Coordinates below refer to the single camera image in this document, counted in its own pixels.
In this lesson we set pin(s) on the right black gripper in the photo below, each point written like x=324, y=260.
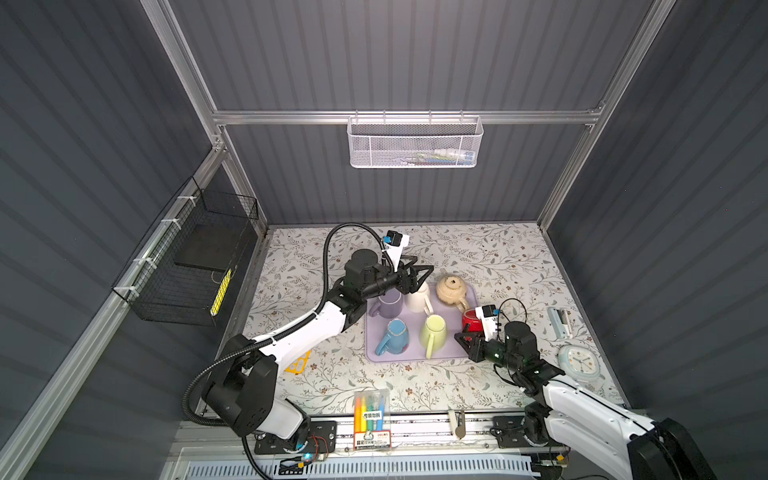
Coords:
x=474, y=348

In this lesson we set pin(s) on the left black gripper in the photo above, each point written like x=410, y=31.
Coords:
x=410, y=284

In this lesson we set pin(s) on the red mug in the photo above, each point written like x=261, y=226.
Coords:
x=471, y=322

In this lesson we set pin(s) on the light green mug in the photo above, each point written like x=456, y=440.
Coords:
x=433, y=335

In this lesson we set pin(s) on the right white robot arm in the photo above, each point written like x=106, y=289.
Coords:
x=624, y=444

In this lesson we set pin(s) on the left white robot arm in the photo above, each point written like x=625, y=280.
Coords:
x=240, y=387

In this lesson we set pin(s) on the white mug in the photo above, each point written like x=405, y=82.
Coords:
x=420, y=301

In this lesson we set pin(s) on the purple mug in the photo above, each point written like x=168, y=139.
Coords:
x=388, y=305

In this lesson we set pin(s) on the blue dotted mug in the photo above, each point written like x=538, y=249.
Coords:
x=395, y=339

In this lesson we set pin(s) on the white round clock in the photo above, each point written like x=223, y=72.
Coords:
x=579, y=362

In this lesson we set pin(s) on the pack of coloured markers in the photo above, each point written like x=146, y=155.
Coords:
x=371, y=417

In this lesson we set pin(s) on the yellow calculator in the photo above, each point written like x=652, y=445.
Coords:
x=298, y=366

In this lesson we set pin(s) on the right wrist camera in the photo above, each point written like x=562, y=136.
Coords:
x=488, y=316

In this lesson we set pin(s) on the white wire mesh basket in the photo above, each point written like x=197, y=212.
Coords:
x=414, y=141

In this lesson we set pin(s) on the black wire basket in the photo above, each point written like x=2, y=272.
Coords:
x=176, y=278

